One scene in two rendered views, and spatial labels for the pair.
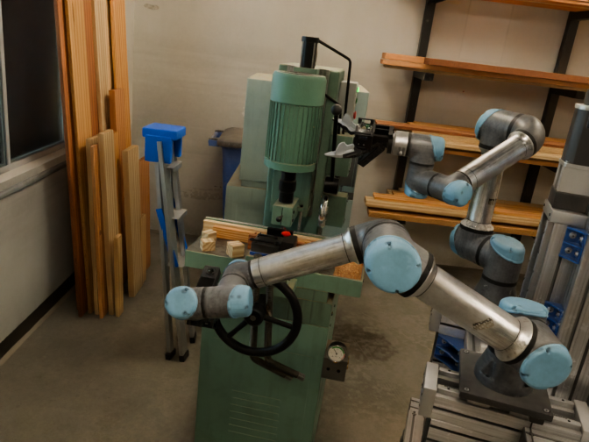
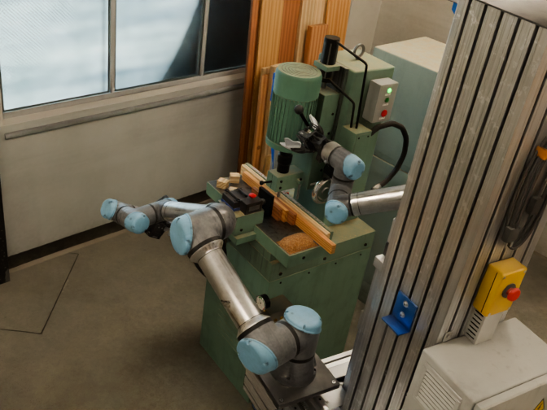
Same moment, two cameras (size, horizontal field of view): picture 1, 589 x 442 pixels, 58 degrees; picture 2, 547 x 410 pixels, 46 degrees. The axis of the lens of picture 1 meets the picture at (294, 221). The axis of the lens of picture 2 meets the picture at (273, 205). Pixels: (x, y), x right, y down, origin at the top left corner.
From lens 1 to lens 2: 161 cm
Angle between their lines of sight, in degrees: 39
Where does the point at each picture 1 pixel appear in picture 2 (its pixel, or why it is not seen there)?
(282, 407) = not seen: hidden behind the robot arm
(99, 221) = (259, 137)
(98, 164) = (267, 90)
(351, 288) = (282, 258)
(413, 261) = (184, 237)
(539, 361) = (242, 346)
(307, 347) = (257, 290)
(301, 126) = (282, 115)
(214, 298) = (121, 214)
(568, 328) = (359, 361)
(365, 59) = not seen: outside the picture
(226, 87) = not seen: hidden behind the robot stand
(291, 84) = (277, 79)
